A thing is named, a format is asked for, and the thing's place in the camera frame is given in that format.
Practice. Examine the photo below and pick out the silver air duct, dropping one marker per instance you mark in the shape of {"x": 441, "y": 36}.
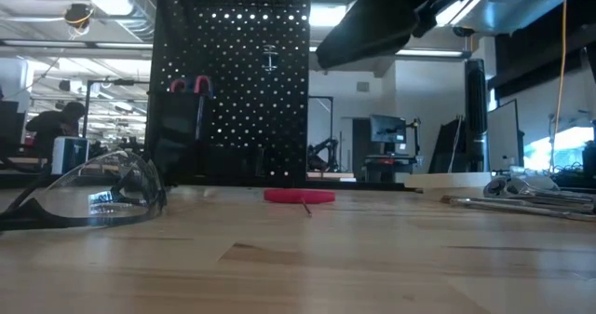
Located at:
{"x": 121, "y": 2}

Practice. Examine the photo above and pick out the long fluorescent light fixture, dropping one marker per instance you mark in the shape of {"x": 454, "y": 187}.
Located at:
{"x": 428, "y": 52}

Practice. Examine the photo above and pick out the black metal pegboard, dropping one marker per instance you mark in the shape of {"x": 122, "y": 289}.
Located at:
{"x": 242, "y": 95}

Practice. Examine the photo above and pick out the short black pegboard bin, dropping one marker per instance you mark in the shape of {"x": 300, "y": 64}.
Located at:
{"x": 233, "y": 162}

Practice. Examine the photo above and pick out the black lab robot arm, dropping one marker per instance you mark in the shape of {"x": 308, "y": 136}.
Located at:
{"x": 321, "y": 151}

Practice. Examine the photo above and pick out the computer monitor on stand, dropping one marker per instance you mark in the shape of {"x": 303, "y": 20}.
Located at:
{"x": 388, "y": 128}

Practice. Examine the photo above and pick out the person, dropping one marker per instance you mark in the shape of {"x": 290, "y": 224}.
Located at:
{"x": 51, "y": 127}

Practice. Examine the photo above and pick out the black leaning panel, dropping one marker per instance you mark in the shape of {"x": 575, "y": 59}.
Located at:
{"x": 447, "y": 146}

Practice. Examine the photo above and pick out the tall black pegboard bin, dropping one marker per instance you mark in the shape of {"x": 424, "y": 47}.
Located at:
{"x": 174, "y": 132}

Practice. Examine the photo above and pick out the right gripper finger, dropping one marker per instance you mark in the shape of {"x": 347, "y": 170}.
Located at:
{"x": 368, "y": 25}

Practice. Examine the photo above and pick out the silver double peg hook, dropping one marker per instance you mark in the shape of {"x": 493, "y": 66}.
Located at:
{"x": 270, "y": 58}

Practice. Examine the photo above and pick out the white panel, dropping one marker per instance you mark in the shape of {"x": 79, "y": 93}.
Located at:
{"x": 503, "y": 139}

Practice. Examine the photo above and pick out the black metal table frame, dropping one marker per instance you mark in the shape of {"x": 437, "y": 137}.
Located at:
{"x": 28, "y": 180}

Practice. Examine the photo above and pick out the black tall column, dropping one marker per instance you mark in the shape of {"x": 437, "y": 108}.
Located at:
{"x": 476, "y": 113}

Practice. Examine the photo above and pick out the white masking tape roll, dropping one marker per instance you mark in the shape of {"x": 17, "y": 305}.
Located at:
{"x": 447, "y": 180}

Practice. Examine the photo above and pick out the clear safety glasses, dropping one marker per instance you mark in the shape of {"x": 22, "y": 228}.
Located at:
{"x": 93, "y": 197}

